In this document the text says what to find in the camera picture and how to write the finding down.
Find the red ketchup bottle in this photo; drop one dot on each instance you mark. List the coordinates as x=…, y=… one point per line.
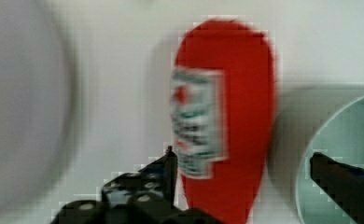
x=222, y=107

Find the grey round plate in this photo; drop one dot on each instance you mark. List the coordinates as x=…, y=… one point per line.
x=35, y=99

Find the green mug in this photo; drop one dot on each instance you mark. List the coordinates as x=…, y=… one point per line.
x=328, y=119

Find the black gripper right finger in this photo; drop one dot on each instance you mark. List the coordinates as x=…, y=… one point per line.
x=344, y=184

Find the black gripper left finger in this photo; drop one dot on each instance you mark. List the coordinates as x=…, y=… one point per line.
x=142, y=197

